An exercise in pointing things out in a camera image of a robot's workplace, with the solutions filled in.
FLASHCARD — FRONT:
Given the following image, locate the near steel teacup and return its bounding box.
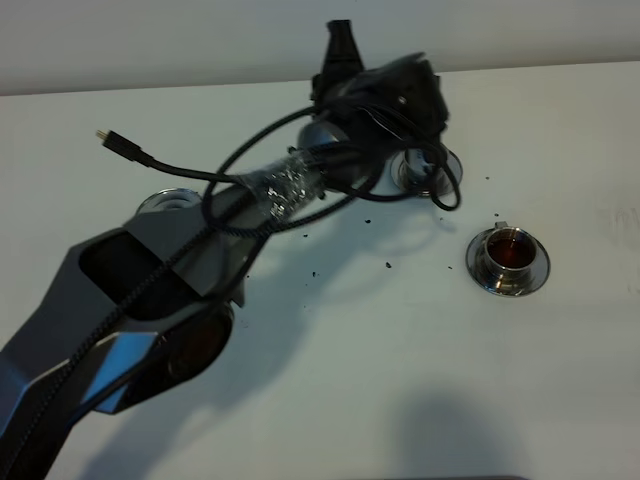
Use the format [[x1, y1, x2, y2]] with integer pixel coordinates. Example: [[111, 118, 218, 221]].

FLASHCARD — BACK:
[[484, 222, 538, 273]]

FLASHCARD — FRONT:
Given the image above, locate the steel teacup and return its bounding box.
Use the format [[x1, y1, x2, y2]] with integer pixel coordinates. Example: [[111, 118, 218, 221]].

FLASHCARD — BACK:
[[484, 222, 538, 273], [399, 149, 438, 187]]

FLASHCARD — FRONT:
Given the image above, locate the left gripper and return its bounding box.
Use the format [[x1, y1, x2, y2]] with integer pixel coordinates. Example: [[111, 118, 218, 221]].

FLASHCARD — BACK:
[[310, 20, 366, 113]]

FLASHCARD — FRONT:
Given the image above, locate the far steel teacup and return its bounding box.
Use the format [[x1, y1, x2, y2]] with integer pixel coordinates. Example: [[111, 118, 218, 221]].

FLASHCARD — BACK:
[[399, 149, 438, 187]]

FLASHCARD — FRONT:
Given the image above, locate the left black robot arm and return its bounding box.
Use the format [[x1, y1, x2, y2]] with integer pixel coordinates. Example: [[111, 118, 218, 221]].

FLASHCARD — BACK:
[[1, 20, 451, 467]]

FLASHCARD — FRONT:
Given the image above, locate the loose black usb cable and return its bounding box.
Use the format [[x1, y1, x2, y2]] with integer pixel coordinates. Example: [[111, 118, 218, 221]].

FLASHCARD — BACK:
[[96, 129, 461, 213]]

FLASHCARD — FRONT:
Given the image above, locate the teapot steel saucer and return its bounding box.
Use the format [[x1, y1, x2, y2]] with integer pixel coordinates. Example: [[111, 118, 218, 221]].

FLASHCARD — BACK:
[[135, 188, 201, 215]]

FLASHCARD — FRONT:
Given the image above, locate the near steel saucer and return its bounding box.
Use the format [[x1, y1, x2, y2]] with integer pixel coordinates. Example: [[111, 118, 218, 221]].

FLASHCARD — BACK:
[[465, 227, 551, 297]]

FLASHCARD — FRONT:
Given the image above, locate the far steel saucer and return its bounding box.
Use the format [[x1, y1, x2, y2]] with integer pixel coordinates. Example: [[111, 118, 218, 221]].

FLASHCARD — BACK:
[[388, 147, 465, 200]]

